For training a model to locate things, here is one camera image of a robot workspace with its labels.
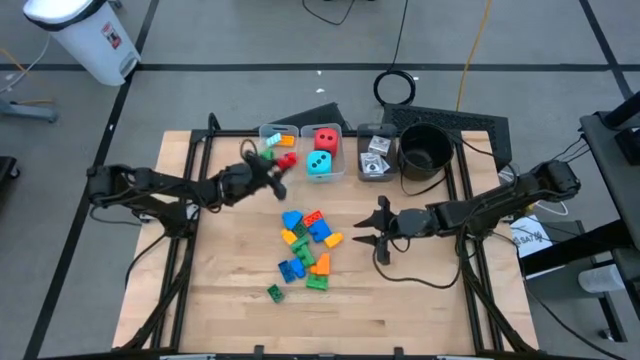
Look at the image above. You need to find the black aluminium table frame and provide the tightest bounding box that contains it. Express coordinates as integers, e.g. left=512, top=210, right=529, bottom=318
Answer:
left=115, top=112, right=539, bottom=360

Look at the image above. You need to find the black perforated case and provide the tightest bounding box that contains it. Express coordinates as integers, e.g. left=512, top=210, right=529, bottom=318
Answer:
left=381, top=103, right=513, bottom=172

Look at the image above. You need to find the clear plastic container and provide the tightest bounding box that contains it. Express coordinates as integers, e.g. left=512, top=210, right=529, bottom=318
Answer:
left=300, top=123, right=346, bottom=185
left=258, top=123, right=301, bottom=181

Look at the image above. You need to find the dark blue flat brick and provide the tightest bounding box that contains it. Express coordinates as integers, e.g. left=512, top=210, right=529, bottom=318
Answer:
left=277, top=259, right=297, bottom=285

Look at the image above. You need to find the clear packet with dark emblem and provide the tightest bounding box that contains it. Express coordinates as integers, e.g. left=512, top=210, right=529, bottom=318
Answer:
left=364, top=153, right=392, bottom=176

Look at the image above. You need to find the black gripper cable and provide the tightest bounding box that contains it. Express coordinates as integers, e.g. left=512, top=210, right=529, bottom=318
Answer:
left=371, top=239, right=465, bottom=291

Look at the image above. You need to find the red foam die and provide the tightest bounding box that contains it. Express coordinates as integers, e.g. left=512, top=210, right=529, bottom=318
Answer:
left=313, top=127, right=340, bottom=158

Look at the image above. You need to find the printed paper sheet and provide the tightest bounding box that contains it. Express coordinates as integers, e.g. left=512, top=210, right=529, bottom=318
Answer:
left=508, top=214, right=554, bottom=259

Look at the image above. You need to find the smoky dark plastic container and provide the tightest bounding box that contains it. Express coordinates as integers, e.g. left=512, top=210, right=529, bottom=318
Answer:
left=356, top=122, right=400, bottom=183

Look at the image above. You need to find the dark grey side table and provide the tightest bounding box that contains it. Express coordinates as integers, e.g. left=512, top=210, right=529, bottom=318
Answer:
left=578, top=91, right=640, bottom=236

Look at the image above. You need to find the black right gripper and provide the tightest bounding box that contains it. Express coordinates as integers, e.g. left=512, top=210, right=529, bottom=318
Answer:
left=352, top=194, right=402, bottom=267

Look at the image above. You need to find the blue rounded toy block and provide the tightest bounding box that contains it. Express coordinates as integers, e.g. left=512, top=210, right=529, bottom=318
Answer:
left=281, top=209, right=305, bottom=232

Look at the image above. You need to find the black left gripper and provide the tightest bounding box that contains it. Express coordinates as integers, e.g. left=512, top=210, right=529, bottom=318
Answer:
left=246, top=154, right=289, bottom=202

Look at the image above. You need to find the red stepped toy block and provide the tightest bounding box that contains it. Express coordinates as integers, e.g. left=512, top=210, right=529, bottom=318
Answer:
left=276, top=151, right=300, bottom=173

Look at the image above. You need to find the teal foam die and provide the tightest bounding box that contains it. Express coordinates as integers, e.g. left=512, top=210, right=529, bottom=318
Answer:
left=305, top=149, right=333, bottom=176

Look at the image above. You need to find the black looped floor cable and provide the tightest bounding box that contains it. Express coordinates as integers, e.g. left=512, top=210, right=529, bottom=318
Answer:
left=301, top=0, right=357, bottom=27

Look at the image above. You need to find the shiny clear card packet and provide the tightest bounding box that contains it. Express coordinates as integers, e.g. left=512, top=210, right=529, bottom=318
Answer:
left=367, top=134, right=392, bottom=156

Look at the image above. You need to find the black round pot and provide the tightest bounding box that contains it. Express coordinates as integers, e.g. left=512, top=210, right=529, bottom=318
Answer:
left=398, top=122, right=456, bottom=182

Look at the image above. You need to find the large blue toy block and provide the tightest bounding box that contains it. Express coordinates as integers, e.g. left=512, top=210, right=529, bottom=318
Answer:
left=308, top=218, right=333, bottom=244

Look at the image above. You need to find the yellow cable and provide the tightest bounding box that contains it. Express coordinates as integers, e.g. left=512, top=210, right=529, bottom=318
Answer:
left=455, top=0, right=495, bottom=112

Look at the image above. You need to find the black boxy device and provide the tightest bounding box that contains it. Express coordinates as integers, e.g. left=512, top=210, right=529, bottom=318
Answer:
left=597, top=91, right=640, bottom=166

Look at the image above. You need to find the black coiled cable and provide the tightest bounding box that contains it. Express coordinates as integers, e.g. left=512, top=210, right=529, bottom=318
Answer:
left=372, top=0, right=418, bottom=108

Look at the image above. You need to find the white pedal trash bin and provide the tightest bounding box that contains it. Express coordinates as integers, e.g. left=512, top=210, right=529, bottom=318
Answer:
left=22, top=0, right=142, bottom=87

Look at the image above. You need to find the grey cylinder cushion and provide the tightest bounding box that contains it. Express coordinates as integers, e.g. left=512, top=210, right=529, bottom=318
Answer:
left=578, top=263, right=627, bottom=295

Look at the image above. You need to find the orange sloped toy block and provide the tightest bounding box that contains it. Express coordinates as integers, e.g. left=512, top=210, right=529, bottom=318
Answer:
left=309, top=252, right=332, bottom=277

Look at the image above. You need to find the black wedge panel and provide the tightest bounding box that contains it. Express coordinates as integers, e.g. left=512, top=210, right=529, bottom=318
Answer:
left=273, top=101, right=352, bottom=132

